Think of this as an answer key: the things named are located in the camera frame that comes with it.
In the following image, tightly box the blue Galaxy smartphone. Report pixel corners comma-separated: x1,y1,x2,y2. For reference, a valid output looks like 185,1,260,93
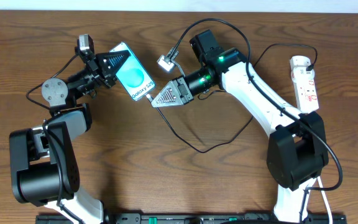
110,42,155,101

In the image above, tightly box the black charger cable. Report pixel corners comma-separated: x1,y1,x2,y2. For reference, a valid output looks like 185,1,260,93
145,43,318,154

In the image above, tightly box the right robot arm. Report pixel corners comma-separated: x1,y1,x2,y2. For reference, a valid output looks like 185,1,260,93
149,30,329,223

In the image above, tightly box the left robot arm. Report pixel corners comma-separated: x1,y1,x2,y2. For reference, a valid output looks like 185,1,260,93
9,49,131,223

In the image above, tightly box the white power strip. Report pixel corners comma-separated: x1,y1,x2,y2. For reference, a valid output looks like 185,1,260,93
290,55,319,113

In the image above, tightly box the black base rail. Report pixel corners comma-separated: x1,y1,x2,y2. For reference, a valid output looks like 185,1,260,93
35,212,347,224

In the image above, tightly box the white power strip cord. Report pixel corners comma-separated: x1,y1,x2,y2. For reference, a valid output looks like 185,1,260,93
315,175,334,224

